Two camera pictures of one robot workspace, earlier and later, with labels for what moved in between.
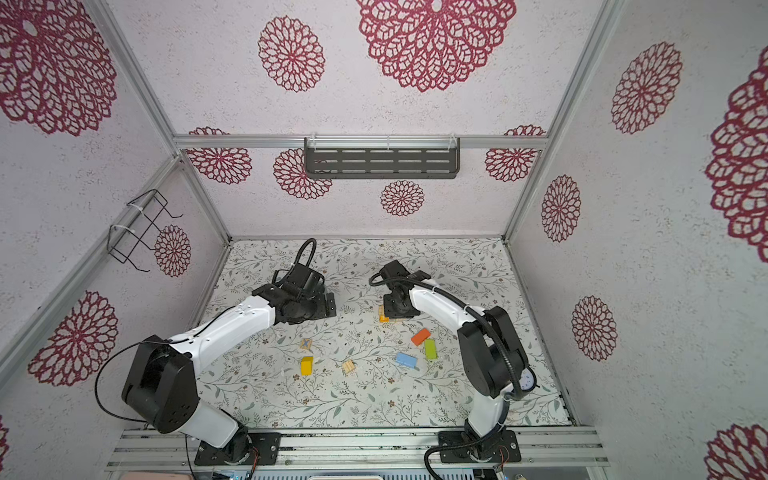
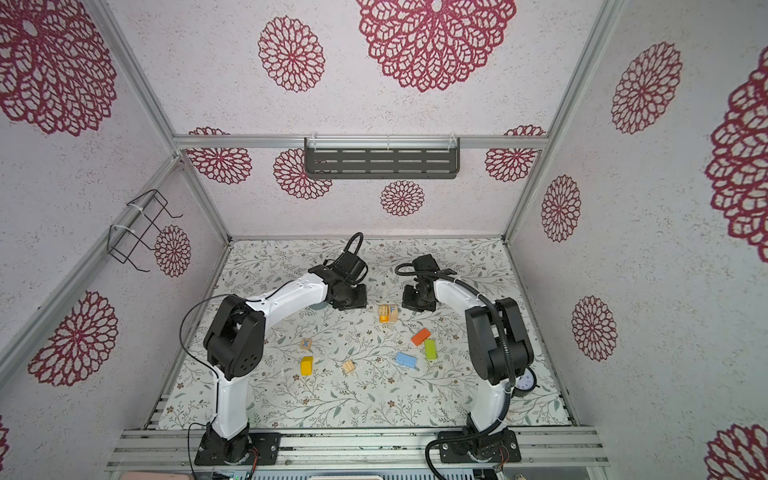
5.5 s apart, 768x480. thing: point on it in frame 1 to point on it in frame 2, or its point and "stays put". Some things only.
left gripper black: (322, 309) to (361, 301)
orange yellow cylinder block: (382, 317) stays put
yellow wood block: (306, 365) stays put
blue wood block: (406, 359) stays put
